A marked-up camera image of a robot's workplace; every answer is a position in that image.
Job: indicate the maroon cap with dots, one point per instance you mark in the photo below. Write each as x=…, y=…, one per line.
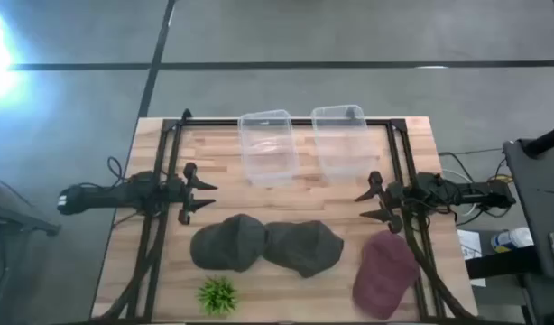
x=384, y=275

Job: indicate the grey stand base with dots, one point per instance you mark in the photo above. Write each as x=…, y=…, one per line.
x=15, y=216

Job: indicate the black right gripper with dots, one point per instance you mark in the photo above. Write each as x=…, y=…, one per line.
x=399, y=197

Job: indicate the grey cart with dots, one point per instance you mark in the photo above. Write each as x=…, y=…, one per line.
x=536, y=189

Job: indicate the small green artificial plant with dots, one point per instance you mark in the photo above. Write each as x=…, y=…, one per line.
x=217, y=295

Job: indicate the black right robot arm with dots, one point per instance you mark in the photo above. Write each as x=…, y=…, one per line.
x=462, y=194

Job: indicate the clear plastic bin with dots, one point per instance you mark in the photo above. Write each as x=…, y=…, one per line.
x=269, y=149
x=342, y=142

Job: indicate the white paper sheet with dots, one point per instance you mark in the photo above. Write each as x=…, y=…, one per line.
x=472, y=253

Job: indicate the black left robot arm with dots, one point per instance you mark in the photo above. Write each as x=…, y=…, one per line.
x=105, y=196

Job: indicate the black aluminium frame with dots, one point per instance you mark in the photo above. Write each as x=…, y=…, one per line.
x=396, y=149

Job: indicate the white wipes canister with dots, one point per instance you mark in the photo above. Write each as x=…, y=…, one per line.
x=511, y=240

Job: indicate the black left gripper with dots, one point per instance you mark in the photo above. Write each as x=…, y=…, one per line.
x=178, y=195

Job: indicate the dark grey cap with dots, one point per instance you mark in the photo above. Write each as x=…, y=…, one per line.
x=304, y=248
x=227, y=244

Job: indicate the black pole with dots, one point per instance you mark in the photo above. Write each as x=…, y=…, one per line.
x=545, y=141

